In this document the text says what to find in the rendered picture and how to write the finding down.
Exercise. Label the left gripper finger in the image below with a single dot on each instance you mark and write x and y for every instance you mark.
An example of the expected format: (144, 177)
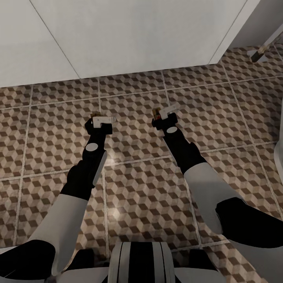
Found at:
(89, 121)

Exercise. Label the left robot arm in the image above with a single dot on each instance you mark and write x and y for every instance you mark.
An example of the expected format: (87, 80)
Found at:
(51, 246)

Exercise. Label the bathtub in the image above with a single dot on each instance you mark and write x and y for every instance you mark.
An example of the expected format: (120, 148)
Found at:
(258, 56)

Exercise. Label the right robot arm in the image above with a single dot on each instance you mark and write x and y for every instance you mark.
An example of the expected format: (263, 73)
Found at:
(256, 235)

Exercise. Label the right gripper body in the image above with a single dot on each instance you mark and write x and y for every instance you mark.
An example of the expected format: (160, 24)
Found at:
(159, 123)

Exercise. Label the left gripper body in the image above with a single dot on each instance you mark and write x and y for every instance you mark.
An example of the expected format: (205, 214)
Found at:
(106, 128)

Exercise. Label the furniture sink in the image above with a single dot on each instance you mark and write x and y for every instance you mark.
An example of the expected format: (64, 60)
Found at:
(56, 40)

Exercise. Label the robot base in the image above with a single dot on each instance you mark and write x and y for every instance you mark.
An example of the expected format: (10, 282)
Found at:
(82, 270)

